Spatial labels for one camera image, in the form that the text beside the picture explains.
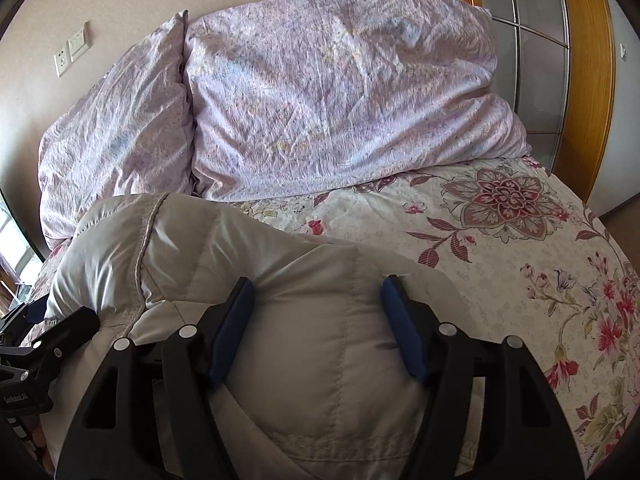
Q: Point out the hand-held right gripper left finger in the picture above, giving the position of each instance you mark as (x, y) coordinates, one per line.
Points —
(232, 332)

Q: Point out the lavender floral pillow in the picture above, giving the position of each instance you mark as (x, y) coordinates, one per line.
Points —
(340, 95)
(115, 150)

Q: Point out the wooden sliding glass door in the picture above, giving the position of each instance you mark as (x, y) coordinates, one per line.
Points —
(540, 45)

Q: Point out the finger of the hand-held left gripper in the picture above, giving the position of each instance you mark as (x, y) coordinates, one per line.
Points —
(75, 330)

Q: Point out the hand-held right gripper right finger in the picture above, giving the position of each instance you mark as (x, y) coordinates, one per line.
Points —
(402, 332)

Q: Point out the white wall socket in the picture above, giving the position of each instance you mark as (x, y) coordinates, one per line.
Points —
(61, 64)

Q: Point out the floral bed sheet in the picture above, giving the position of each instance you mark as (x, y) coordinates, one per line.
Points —
(525, 260)

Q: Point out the white puffer jacket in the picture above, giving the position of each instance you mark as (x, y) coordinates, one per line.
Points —
(310, 320)

